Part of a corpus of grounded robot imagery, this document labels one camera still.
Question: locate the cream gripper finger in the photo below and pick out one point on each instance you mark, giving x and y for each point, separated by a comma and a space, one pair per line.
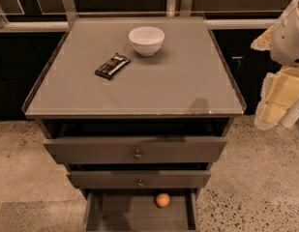
263, 42
278, 94

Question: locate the orange fruit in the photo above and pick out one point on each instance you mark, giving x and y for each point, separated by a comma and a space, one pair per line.
162, 200

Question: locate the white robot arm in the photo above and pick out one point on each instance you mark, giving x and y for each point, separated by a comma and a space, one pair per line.
284, 48

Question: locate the grey drawer cabinet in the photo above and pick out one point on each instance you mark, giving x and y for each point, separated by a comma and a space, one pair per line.
185, 89

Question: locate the top grey drawer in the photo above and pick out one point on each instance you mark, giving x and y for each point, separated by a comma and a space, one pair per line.
135, 149

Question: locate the grey drawer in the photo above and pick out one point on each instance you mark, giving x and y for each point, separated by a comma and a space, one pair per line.
140, 179
135, 210
135, 149

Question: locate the bottom grey drawer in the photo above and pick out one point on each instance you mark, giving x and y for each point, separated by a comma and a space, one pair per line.
135, 210

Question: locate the middle grey drawer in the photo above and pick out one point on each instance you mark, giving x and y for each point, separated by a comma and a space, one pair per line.
140, 179

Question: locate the white ceramic bowl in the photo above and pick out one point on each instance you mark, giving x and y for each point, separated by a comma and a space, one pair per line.
146, 40

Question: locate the dark snack bar wrapper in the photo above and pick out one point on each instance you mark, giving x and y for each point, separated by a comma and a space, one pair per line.
112, 66

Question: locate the white cylindrical post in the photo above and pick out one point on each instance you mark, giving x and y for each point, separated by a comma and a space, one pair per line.
291, 116

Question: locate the metal window frame rail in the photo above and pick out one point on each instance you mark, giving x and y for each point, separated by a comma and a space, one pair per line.
58, 15

